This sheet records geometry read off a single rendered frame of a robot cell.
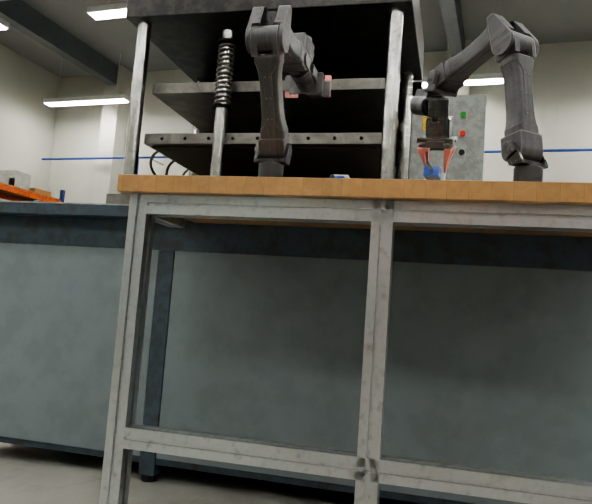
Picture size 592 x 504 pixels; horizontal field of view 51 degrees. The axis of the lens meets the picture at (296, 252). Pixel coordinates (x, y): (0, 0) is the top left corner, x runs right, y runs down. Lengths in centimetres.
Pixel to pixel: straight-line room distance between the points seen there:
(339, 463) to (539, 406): 61
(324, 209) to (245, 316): 57
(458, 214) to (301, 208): 33
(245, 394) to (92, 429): 49
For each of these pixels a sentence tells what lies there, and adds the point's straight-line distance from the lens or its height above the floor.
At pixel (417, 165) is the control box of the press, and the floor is 117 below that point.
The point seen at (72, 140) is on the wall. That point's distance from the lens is 1130.
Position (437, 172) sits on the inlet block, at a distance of 175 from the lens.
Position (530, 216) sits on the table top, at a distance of 129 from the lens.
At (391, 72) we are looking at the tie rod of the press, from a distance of 265.
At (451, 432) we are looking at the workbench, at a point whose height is 24.
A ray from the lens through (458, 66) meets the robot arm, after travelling 173.
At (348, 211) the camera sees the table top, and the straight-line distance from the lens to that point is 130.
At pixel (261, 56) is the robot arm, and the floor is 110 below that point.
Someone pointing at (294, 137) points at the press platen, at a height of 127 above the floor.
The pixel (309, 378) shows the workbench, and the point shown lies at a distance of 173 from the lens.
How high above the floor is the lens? 51
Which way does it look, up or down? 6 degrees up
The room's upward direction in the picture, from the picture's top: 4 degrees clockwise
